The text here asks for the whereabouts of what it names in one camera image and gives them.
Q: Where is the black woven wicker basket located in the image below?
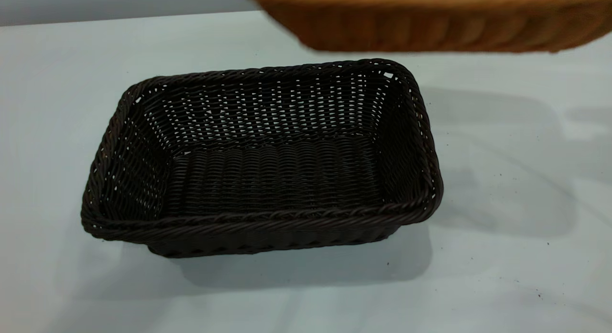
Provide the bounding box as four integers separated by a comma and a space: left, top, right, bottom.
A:
80, 59, 444, 258

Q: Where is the orange woven wicker basket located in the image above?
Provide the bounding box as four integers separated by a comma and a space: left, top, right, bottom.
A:
239, 0, 612, 54

